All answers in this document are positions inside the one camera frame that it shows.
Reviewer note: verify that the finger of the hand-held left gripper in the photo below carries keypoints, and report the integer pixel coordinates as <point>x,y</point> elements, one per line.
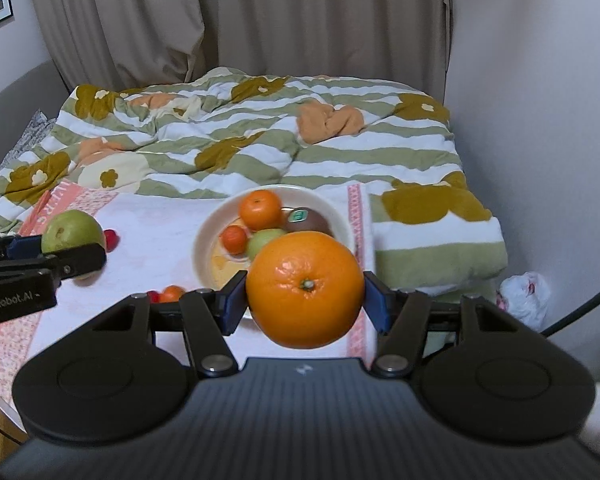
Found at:
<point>25,247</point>
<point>82,259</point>

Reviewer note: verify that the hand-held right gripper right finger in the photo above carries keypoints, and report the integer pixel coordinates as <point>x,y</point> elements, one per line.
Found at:
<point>377,300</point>

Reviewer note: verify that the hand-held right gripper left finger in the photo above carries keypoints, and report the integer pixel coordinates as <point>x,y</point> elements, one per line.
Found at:
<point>232,300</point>

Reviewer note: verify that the large green apple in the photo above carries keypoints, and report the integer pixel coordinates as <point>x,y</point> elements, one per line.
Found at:
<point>72,230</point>

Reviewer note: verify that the small mandarin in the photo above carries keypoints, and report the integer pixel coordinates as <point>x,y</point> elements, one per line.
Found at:
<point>172,294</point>
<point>233,239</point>

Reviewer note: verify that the small green apple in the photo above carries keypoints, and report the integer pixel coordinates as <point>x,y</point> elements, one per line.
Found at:
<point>262,242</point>

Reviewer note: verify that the cream bowl with bear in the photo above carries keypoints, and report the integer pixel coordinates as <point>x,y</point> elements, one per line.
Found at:
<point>207,240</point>

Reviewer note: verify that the orange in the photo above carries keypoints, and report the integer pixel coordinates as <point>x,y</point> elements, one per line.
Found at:
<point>260,210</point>
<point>305,270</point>

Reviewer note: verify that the brown kiwi with green sticker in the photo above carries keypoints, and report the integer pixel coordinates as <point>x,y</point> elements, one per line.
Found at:
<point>315,222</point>

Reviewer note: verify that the pink floral tablecloth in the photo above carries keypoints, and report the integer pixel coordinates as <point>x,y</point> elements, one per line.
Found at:
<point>145,260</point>

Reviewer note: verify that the grey floral pillow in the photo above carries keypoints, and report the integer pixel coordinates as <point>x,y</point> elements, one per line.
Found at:
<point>30,132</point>

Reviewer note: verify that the white plastic bag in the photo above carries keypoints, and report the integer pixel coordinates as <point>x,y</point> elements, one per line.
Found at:
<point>525,297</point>

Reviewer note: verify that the green striped flower blanket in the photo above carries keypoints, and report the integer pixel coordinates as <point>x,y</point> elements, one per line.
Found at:
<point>330,160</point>

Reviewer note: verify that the grey headboard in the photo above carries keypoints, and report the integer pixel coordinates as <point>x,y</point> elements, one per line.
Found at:
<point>15,90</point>

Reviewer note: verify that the beige curtain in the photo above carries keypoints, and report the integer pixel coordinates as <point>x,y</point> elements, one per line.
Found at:
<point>305,20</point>

